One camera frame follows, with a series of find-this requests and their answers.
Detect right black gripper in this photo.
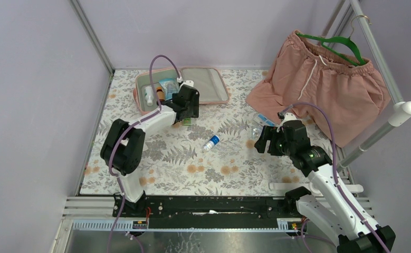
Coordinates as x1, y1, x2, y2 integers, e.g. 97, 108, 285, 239
253, 125, 294, 157

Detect small green box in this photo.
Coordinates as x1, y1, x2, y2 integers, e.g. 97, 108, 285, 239
183, 118, 192, 126

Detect blue white pouch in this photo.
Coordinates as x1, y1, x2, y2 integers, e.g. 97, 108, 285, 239
159, 79, 179, 100

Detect brown bottle orange cap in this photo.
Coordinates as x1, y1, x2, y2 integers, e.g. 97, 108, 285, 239
156, 87, 165, 102

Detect clear bag teal strip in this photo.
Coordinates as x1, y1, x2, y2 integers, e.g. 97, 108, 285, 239
251, 126, 262, 139

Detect white bottle green label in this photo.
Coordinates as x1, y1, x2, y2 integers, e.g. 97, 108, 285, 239
144, 85, 154, 106

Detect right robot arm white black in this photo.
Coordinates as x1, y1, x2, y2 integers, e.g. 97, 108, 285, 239
254, 120, 396, 252

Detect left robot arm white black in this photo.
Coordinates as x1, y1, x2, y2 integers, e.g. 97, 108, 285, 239
100, 80, 199, 217

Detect blue white sachet pack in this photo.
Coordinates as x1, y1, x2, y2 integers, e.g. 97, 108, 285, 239
253, 114, 276, 127

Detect white bottle blue label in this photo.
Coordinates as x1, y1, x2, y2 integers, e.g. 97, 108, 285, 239
203, 135, 220, 152

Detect pink shorts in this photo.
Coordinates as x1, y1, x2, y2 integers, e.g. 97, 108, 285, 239
246, 30, 391, 147

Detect green clothes hanger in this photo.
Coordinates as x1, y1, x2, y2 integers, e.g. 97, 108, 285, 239
295, 14, 369, 67

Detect metal clothes rack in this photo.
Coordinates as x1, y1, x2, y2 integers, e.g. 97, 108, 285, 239
319, 0, 411, 167

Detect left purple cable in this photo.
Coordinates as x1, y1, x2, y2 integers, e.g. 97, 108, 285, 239
107, 54, 183, 253

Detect purple cable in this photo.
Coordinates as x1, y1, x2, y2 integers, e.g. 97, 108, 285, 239
107, 54, 183, 253
279, 102, 391, 253

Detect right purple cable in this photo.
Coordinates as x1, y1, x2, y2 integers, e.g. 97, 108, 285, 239
279, 102, 391, 253

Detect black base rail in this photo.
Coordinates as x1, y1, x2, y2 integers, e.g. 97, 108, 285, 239
112, 193, 303, 230

